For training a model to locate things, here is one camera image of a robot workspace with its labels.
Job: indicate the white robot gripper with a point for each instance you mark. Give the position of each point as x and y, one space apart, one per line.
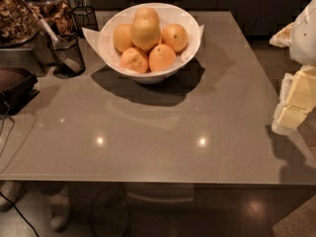
304 39

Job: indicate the large top orange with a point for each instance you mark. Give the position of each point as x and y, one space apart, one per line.
145 33

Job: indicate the front right orange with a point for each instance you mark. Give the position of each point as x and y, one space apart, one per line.
161 57

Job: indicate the white ceramic bowl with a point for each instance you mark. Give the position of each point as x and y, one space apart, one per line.
168 14

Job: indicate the back orange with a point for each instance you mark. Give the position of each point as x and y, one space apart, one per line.
146 12

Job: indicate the front left orange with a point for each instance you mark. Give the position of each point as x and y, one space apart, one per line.
134 59

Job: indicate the white paper bowl liner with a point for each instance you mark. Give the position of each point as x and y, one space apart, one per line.
90 36

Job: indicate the right orange with stem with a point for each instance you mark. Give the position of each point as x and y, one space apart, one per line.
175 36

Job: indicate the black mesh cup back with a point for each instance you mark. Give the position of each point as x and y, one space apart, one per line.
84 17

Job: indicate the black mesh cup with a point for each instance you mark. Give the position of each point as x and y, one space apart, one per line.
67 56
84 17

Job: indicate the metal serving scoop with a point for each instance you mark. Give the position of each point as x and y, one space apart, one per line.
41 20

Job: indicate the black mesh cup front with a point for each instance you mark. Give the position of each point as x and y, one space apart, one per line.
67 56

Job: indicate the glass jar of nuts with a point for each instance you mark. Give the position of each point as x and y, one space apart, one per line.
55 11

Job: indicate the white shoe right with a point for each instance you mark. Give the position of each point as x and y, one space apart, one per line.
59 203

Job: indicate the white shoe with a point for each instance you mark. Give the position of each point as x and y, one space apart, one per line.
10 193
59 203

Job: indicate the black device on left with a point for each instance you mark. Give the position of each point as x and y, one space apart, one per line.
16 89

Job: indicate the large glass snack jar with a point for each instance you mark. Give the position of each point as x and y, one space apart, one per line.
17 23

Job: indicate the white shoe left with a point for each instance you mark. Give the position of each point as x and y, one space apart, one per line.
10 193

